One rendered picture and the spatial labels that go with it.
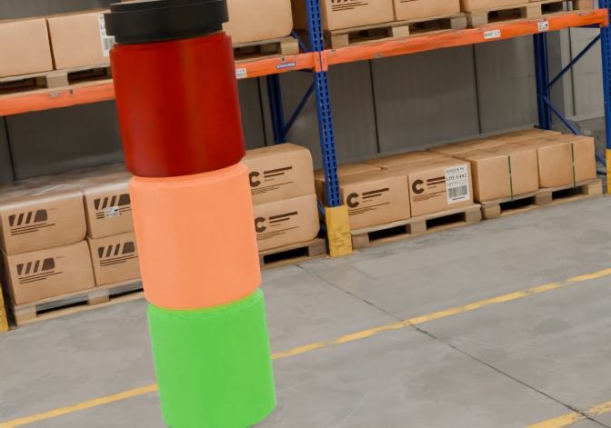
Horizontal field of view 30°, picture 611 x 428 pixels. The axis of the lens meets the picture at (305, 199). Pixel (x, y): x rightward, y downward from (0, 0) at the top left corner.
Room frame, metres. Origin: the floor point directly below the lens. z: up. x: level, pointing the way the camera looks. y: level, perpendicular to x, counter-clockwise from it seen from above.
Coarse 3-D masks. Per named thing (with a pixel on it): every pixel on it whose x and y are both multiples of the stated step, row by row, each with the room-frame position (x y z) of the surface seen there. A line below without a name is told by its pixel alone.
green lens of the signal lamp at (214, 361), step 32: (256, 288) 0.47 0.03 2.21; (160, 320) 0.45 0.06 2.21; (192, 320) 0.44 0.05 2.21; (224, 320) 0.44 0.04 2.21; (256, 320) 0.45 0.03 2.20; (160, 352) 0.45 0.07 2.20; (192, 352) 0.44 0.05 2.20; (224, 352) 0.44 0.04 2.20; (256, 352) 0.45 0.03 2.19; (160, 384) 0.46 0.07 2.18; (192, 384) 0.44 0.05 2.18; (224, 384) 0.44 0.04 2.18; (256, 384) 0.45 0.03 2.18; (192, 416) 0.44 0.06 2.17; (224, 416) 0.44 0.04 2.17; (256, 416) 0.45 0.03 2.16
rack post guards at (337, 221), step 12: (336, 216) 8.65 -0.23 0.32; (336, 228) 8.65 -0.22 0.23; (348, 228) 8.69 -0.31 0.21; (336, 240) 8.64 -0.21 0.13; (348, 240) 8.68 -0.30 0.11; (336, 252) 8.64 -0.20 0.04; (348, 252) 8.68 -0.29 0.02; (0, 288) 7.69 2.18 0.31; (0, 300) 7.66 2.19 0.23; (0, 312) 7.65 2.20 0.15; (0, 324) 7.65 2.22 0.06
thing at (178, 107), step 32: (224, 32) 0.46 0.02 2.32; (128, 64) 0.45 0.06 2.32; (160, 64) 0.44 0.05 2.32; (192, 64) 0.44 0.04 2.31; (224, 64) 0.45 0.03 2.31; (128, 96) 0.45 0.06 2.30; (160, 96) 0.44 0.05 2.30; (192, 96) 0.44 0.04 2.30; (224, 96) 0.45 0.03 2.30; (128, 128) 0.45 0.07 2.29; (160, 128) 0.44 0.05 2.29; (192, 128) 0.44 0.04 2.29; (224, 128) 0.45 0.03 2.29; (128, 160) 0.46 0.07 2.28; (160, 160) 0.44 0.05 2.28; (192, 160) 0.44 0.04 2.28; (224, 160) 0.45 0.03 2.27
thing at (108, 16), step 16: (144, 0) 0.47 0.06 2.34; (160, 0) 0.45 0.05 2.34; (176, 0) 0.45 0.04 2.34; (192, 0) 0.45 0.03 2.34; (208, 0) 0.45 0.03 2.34; (224, 0) 0.46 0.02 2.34; (112, 16) 0.45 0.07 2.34; (128, 16) 0.45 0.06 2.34; (144, 16) 0.44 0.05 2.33; (160, 16) 0.44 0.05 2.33; (176, 16) 0.44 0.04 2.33; (192, 16) 0.45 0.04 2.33; (208, 16) 0.45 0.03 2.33; (224, 16) 0.46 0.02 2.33; (112, 32) 0.45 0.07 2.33; (128, 32) 0.45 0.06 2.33; (144, 32) 0.44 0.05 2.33; (160, 32) 0.44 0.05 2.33; (176, 32) 0.45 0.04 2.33; (192, 32) 0.45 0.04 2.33; (208, 32) 0.45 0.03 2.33
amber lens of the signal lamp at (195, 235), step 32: (160, 192) 0.44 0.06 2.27; (192, 192) 0.44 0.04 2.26; (224, 192) 0.45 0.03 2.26; (160, 224) 0.45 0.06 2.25; (192, 224) 0.44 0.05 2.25; (224, 224) 0.45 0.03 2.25; (160, 256) 0.45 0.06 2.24; (192, 256) 0.44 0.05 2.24; (224, 256) 0.45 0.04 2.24; (256, 256) 0.46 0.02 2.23; (160, 288) 0.45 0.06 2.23; (192, 288) 0.44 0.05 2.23; (224, 288) 0.44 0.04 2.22
